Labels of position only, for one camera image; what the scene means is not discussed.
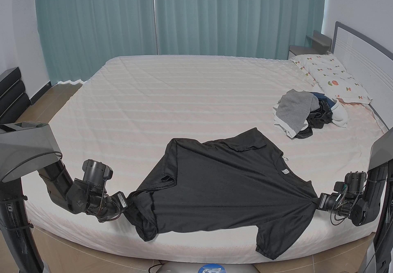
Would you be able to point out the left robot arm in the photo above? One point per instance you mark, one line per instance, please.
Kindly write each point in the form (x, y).
(36, 142)

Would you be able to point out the bed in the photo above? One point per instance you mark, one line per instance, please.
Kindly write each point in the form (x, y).
(184, 96)

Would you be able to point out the white printed pillow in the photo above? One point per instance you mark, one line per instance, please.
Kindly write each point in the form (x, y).
(334, 76)

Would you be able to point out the black chest of drawers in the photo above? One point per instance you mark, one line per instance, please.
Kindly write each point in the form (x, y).
(12, 93)

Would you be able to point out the pile of clothes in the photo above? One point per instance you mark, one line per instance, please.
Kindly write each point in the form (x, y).
(296, 112)

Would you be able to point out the black T-shirt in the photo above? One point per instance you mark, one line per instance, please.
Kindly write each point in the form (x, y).
(221, 185)

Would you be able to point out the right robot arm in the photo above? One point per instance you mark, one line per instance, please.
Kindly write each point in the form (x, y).
(376, 185)

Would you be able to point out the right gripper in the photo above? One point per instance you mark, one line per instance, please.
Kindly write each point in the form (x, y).
(325, 202)

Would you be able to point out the grey bedside table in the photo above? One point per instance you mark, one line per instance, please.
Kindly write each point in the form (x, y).
(308, 49)

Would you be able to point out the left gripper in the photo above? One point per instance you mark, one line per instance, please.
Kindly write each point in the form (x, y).
(118, 201)

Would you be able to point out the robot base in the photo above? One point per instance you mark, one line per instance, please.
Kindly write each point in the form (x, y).
(184, 268)

